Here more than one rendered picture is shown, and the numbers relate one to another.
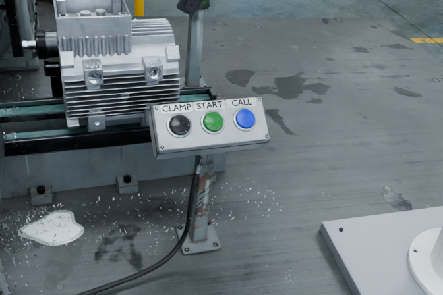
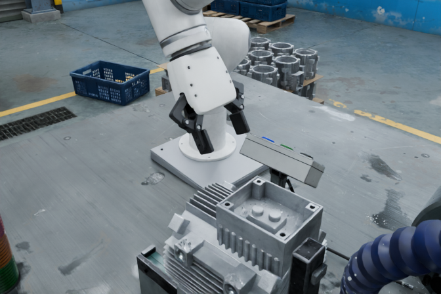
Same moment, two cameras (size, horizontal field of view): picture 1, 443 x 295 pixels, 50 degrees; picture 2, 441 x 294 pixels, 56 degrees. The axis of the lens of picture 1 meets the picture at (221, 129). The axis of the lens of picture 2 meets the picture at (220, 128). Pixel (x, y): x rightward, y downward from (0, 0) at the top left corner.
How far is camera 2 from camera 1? 1.23 m
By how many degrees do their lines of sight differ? 94
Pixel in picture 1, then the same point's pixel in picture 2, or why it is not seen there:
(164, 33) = (219, 188)
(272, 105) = (50, 274)
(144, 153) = not seen: hidden behind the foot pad
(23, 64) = not seen: outside the picture
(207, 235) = not seen: hidden behind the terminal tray
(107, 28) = (277, 195)
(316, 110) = (44, 241)
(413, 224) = (184, 163)
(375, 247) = (215, 172)
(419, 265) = (218, 155)
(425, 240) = (197, 155)
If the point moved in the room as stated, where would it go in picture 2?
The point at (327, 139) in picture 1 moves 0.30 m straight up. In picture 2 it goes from (96, 222) to (78, 119)
